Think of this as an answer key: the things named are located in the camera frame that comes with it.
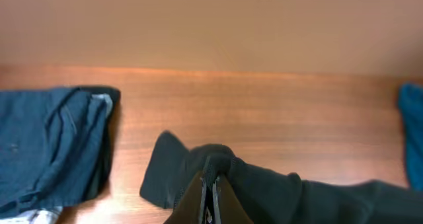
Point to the folded white garment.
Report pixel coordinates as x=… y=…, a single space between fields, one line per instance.
x=36 y=216

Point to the black t-shirt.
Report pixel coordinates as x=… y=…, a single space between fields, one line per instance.
x=270 y=197

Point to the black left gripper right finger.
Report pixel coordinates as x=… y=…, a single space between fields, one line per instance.
x=227 y=208

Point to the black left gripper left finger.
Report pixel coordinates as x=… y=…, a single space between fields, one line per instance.
x=190 y=208

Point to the folded navy blue garment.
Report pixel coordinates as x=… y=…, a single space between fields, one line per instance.
x=55 y=146

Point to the blue garment on right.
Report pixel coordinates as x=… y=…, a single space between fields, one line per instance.
x=410 y=107

